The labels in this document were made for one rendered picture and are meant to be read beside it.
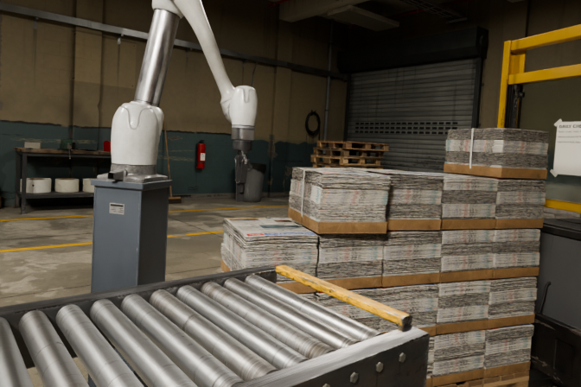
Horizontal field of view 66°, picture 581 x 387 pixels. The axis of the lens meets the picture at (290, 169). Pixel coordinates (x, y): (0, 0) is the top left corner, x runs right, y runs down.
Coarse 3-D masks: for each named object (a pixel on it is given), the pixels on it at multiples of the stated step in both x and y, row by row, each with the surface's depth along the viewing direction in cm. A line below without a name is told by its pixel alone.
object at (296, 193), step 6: (294, 168) 195; (300, 168) 187; (306, 168) 188; (324, 168) 195; (330, 168) 198; (294, 174) 194; (300, 174) 187; (294, 180) 194; (300, 180) 187; (294, 186) 193; (300, 186) 187; (294, 192) 194; (300, 192) 185; (294, 198) 192; (300, 198) 184; (294, 204) 191; (300, 204) 184
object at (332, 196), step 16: (320, 176) 167; (336, 176) 164; (352, 176) 166; (368, 176) 168; (384, 176) 170; (320, 192) 164; (336, 192) 165; (352, 192) 168; (368, 192) 169; (384, 192) 172; (320, 208) 164; (336, 208) 166; (352, 208) 168; (368, 208) 170; (384, 208) 172
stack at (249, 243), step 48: (240, 240) 162; (288, 240) 162; (336, 240) 170; (384, 240) 178; (432, 240) 188; (480, 240) 197; (384, 288) 181; (432, 288) 188; (480, 288) 198; (432, 336) 192; (480, 336) 200; (480, 384) 202
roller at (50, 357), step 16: (32, 320) 83; (48, 320) 85; (32, 336) 78; (48, 336) 77; (32, 352) 75; (48, 352) 72; (64, 352) 72; (48, 368) 68; (64, 368) 67; (48, 384) 65; (64, 384) 63; (80, 384) 63
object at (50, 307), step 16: (224, 272) 121; (240, 272) 121; (256, 272) 122; (272, 272) 125; (128, 288) 104; (144, 288) 104; (160, 288) 105; (176, 288) 107; (16, 304) 90; (32, 304) 91; (48, 304) 91; (64, 304) 92; (80, 304) 94; (16, 320) 86; (16, 336) 87; (64, 336) 92
